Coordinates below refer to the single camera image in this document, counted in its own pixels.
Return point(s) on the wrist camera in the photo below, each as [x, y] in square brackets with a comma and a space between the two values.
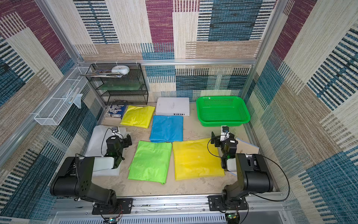
[114, 130]
[224, 133]

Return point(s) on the large yellow raincoat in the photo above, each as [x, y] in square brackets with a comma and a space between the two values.
[196, 159]

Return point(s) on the white round object on shelf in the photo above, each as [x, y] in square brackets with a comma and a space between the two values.
[120, 70]

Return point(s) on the white wire wall basket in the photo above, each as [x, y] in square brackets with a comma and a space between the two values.
[68, 93]

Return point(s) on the magazines on shelf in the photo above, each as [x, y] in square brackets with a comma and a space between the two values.
[102, 73]

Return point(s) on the black wire shelf rack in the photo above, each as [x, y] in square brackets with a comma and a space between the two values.
[129, 89]

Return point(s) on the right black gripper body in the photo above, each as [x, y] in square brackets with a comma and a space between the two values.
[217, 140]

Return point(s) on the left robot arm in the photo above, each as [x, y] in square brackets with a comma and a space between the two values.
[74, 178]

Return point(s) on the green plastic basket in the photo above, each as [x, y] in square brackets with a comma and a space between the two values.
[216, 111]

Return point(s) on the aluminium front rail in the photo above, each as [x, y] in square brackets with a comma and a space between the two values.
[177, 209]

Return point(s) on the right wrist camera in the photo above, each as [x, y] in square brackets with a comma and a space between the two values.
[224, 133]

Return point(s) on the white folded raincoat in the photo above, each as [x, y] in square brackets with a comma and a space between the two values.
[96, 140]

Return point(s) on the blue folded raincoat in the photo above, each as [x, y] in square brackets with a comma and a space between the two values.
[167, 129]

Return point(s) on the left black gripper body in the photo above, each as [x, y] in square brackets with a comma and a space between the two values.
[125, 141]

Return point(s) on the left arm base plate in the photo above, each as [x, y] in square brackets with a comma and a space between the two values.
[122, 206]

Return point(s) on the cardboard box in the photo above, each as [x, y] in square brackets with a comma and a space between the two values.
[246, 148]

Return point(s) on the white flat box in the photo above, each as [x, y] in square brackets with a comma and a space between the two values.
[172, 106]

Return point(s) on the lime green raincoat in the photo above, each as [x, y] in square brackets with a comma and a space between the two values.
[151, 162]

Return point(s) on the blue printed packet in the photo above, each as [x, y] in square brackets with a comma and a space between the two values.
[116, 111]

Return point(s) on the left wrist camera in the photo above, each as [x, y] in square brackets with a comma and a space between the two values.
[114, 130]

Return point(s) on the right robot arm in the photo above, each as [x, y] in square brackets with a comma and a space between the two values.
[252, 174]

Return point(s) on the small yellow folded raincoat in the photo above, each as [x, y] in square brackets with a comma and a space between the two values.
[137, 116]

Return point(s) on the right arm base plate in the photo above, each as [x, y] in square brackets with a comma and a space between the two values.
[217, 203]

